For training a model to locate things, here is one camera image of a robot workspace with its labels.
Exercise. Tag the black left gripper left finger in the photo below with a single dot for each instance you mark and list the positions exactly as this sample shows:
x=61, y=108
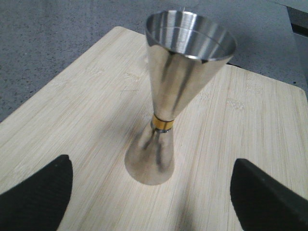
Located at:
x=39, y=202

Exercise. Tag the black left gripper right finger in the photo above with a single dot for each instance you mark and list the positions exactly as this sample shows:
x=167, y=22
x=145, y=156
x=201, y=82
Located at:
x=261, y=203

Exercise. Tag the steel double jigger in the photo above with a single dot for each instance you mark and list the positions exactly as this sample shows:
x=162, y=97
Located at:
x=185, y=51

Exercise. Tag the wooden cutting board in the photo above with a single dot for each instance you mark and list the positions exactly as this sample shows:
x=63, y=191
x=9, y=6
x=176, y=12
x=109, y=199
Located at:
x=93, y=110

